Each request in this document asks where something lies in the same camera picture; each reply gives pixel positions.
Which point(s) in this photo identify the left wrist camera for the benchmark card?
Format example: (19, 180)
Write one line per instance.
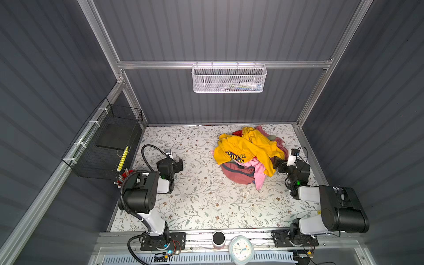
(169, 153)

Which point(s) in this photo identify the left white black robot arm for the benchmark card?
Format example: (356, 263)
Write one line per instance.
(138, 194)

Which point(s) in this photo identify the markers in white basket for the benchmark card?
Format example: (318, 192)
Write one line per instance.
(248, 87)

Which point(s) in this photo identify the black wire mesh basket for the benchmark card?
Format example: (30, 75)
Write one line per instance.
(97, 151)

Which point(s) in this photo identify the yellow printed t-shirt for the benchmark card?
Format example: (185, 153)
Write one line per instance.
(251, 144)

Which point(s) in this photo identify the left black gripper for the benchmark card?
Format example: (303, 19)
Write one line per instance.
(177, 164)

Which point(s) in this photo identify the red cup with pens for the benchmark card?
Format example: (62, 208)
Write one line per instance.
(121, 177)

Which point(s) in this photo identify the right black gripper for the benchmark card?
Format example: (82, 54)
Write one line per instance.
(282, 165)

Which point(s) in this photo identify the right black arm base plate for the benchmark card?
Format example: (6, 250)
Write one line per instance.
(287, 238)

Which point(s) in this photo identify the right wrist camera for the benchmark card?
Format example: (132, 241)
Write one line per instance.
(293, 156)

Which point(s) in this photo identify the black white cylindrical speaker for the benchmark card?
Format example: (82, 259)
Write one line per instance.
(218, 240)

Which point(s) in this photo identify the maroon printed t-shirt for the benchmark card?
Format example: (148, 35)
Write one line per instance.
(238, 173)

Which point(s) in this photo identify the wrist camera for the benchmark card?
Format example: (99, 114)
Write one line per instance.
(293, 156)
(169, 153)

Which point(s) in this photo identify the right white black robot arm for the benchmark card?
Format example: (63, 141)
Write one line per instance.
(340, 208)

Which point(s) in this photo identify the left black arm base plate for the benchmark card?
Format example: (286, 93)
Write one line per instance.
(172, 241)

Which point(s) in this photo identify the white round clock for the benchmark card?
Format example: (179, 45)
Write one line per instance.
(241, 250)

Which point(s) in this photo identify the white wire mesh basket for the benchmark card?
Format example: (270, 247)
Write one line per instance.
(208, 78)

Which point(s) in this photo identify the light pink cloth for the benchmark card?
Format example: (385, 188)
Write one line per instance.
(259, 173)

